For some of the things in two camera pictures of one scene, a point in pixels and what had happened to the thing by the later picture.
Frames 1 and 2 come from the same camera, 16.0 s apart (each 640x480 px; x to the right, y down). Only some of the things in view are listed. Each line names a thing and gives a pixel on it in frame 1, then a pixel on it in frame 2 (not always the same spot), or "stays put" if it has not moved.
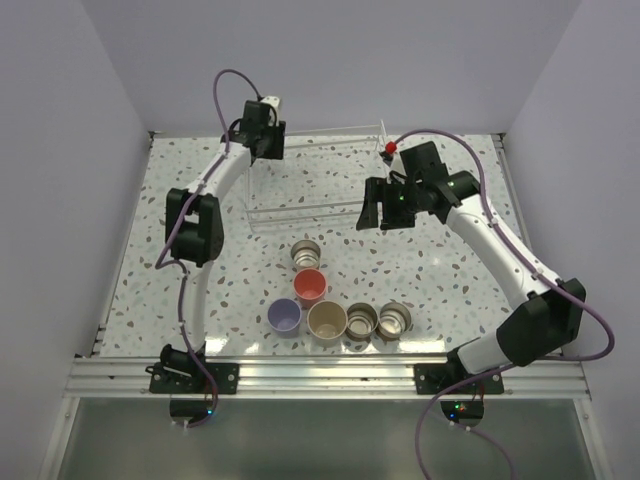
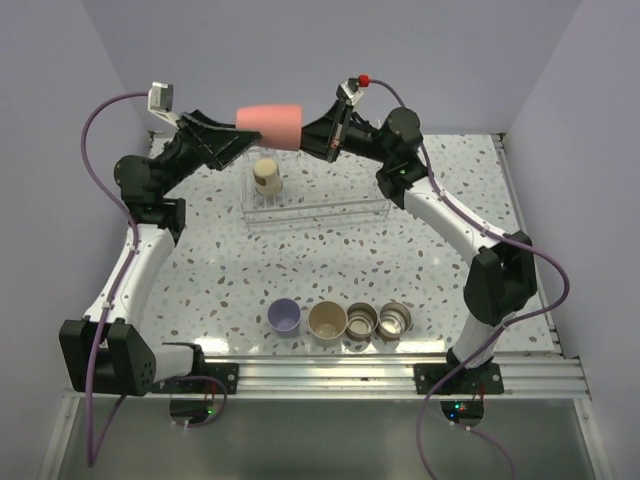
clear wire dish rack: (320, 183) stays put
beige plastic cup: (326, 322) stays put
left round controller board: (187, 412) stays put
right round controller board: (466, 412) stays put
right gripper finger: (375, 191) to (322, 136)
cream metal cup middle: (361, 322) stays put
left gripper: (276, 153) to (223, 144)
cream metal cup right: (394, 321) stays put
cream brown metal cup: (306, 254) to (267, 178)
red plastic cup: (309, 285) to (279, 125)
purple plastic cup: (284, 317) stays put
